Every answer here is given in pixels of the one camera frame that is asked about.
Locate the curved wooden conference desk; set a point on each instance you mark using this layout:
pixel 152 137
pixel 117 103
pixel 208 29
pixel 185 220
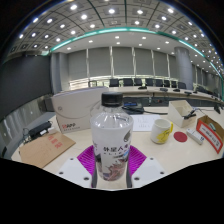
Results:
pixel 153 90

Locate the white open organizer box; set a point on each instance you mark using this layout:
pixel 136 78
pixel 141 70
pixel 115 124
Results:
pixel 178 111

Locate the brown paper envelope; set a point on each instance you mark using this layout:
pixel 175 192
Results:
pixel 45 150

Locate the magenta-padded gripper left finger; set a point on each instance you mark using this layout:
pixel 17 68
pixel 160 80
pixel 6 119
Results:
pixel 86 160

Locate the black desk microphone units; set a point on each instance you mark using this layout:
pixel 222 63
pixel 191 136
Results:
pixel 142 87

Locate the brown cardboard box red label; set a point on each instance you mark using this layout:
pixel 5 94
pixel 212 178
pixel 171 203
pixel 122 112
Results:
pixel 208 135

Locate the grey-green eraser block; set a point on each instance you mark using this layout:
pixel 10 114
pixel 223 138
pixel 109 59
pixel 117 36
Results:
pixel 212 126

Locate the round ceiling lights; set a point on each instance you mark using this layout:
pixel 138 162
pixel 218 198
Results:
pixel 111 11

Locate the flat round red coaster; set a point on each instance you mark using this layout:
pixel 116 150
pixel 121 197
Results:
pixel 180 137

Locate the large white cardboard carton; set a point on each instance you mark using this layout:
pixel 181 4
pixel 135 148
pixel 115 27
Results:
pixel 75 110

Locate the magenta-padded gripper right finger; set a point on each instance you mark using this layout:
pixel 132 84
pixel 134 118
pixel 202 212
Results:
pixel 137 160

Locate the white printed paper sheet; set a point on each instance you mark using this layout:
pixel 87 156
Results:
pixel 145 122

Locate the black power adapter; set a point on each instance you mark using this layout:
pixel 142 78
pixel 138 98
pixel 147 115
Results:
pixel 38 130

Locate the row of black office chairs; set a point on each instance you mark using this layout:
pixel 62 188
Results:
pixel 128 82

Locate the black desk phone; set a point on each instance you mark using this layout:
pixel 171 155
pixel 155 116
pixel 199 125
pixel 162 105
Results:
pixel 133 108

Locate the black marker pen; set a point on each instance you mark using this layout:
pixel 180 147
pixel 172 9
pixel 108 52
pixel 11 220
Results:
pixel 190 115

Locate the clear bottle with black cap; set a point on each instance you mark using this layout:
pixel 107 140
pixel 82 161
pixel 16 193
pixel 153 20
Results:
pixel 111 140

